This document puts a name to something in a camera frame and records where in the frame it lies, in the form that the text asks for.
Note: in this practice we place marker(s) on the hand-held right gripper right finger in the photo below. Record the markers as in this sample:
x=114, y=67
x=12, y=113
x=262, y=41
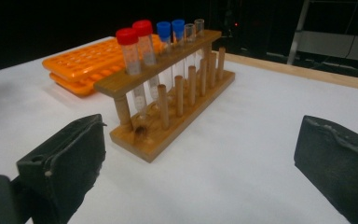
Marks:
x=338, y=168

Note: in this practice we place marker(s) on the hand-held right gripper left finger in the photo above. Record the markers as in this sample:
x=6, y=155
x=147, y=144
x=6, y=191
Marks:
x=68, y=155

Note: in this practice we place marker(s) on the wooden test tube rack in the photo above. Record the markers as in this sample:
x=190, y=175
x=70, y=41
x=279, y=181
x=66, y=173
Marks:
x=155, y=146

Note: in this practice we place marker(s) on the orange plastic tube rack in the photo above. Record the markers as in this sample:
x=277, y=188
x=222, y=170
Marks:
x=80, y=62

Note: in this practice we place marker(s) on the red-capped plastic tube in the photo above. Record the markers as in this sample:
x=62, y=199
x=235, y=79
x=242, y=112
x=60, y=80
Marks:
x=126, y=36
x=142, y=28

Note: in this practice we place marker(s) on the blue-capped plastic tube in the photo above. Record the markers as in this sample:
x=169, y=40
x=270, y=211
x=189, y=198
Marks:
x=163, y=29
x=178, y=27

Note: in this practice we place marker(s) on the clear test tube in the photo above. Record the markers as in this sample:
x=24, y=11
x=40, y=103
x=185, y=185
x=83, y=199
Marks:
x=199, y=26
x=189, y=32

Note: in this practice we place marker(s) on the grey metal stand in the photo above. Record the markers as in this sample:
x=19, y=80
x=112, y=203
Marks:
x=296, y=37

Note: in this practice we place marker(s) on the dark equipment with red light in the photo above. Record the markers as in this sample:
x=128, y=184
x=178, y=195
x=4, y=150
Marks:
x=236, y=24

